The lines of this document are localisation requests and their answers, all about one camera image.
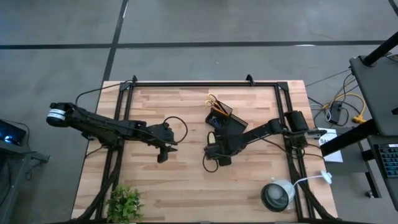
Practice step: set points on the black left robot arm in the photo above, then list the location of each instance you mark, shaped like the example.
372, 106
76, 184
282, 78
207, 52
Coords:
102, 126

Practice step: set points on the black mesh desk organizer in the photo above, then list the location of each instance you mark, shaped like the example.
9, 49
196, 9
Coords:
234, 123

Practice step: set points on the black aluminium frame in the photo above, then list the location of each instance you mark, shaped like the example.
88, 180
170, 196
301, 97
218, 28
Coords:
202, 84

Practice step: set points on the laptop with lit screen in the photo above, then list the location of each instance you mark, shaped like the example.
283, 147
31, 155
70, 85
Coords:
11, 133

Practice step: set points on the thick black pole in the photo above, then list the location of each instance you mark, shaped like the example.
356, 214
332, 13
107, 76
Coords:
379, 51

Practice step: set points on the white desk spotlight lamp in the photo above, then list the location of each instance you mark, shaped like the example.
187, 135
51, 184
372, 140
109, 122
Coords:
276, 194

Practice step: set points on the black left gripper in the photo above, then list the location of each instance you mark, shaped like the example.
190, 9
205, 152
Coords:
160, 133

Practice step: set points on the black power adapter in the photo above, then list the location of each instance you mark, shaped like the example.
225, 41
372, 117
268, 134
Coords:
335, 112

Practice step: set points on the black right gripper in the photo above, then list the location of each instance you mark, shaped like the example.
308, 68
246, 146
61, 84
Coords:
228, 144

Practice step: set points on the grey cart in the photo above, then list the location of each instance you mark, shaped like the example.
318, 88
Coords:
15, 174

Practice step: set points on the black keyboard stand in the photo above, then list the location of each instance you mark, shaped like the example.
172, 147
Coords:
345, 143

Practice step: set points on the green potted plant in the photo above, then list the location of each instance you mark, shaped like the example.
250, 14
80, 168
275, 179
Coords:
124, 205

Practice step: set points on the white paper sheet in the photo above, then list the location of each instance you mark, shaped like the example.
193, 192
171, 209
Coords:
332, 155

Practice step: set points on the black keyboard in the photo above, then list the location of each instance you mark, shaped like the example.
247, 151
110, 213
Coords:
390, 160

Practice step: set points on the black side table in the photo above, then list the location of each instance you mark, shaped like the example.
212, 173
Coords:
379, 96

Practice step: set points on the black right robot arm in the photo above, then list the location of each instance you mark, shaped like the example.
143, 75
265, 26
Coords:
261, 130

